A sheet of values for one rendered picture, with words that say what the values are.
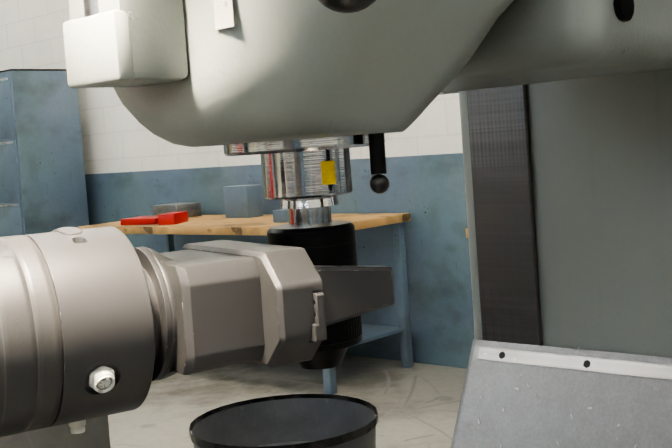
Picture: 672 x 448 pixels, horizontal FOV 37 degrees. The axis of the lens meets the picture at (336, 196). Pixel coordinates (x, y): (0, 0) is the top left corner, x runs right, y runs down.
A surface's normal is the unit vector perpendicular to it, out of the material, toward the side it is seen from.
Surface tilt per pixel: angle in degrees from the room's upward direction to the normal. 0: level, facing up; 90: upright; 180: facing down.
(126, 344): 98
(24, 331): 82
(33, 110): 90
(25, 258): 37
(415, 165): 90
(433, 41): 117
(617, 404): 63
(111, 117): 90
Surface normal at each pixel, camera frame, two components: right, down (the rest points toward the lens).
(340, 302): 0.54, 0.00
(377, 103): 0.65, 0.55
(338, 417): -0.58, 0.02
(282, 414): 0.04, -0.01
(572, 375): -0.63, -0.37
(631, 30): 0.74, 0.14
